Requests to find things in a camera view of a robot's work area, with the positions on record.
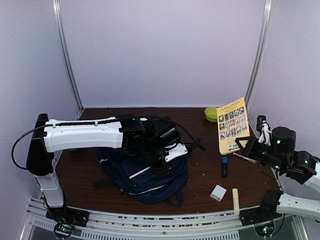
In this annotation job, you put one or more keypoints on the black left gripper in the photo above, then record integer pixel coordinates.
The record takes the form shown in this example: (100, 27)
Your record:
(161, 172)

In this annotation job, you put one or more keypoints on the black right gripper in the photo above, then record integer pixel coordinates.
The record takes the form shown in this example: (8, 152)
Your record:
(248, 150)

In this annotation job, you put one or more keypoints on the yellow pink spine paperback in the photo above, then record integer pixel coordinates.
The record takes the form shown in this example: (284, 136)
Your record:
(232, 123)

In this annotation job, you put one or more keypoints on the navy blue student backpack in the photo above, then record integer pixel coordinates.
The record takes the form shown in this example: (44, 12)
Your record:
(135, 178)

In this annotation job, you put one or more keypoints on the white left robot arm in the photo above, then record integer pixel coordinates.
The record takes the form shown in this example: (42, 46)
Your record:
(51, 135)

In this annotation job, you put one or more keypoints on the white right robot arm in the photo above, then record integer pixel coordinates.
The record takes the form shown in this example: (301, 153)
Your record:
(304, 169)

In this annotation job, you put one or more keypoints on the grey marker pen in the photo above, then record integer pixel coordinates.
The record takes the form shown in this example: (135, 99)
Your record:
(244, 158)

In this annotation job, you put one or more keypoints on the blue black highlighter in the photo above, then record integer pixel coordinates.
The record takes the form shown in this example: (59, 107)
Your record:
(224, 167)

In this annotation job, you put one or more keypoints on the lime green plastic bowl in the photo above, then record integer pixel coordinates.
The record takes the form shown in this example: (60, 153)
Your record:
(211, 114)

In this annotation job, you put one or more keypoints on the pale yellow highlighter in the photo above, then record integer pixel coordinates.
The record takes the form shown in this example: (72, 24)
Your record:
(235, 199)

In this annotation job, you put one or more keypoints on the white charger box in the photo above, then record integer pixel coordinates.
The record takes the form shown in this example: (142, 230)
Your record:
(218, 193)

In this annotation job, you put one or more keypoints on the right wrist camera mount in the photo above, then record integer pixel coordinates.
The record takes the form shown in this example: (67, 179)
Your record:
(266, 134)

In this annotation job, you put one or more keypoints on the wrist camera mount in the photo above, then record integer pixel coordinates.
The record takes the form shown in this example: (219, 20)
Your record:
(178, 151)
(266, 134)

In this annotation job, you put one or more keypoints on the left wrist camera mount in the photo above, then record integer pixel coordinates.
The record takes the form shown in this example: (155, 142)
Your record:
(178, 151)

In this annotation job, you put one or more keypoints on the right aluminium corner post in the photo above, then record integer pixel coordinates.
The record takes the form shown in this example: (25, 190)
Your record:
(261, 48)

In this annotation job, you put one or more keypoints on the aluminium corner post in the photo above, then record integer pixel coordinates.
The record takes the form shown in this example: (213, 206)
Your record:
(56, 4)
(261, 48)

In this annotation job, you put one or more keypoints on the left aluminium corner post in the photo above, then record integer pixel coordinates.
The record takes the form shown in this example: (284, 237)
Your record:
(56, 4)

